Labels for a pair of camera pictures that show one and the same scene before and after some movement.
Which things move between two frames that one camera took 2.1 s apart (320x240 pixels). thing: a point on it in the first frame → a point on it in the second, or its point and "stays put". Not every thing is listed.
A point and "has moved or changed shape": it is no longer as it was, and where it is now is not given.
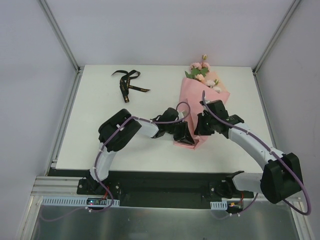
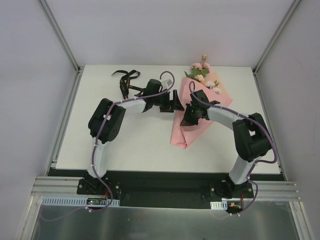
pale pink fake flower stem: (213, 84) stays put
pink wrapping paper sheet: (190, 100) has moved or changed shape
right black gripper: (203, 125) → (189, 115)
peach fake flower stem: (200, 77) stays put
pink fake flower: (197, 68) stays put
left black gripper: (182, 131) → (165, 103)
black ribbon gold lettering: (124, 84) stays put
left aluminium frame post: (59, 33) stays put
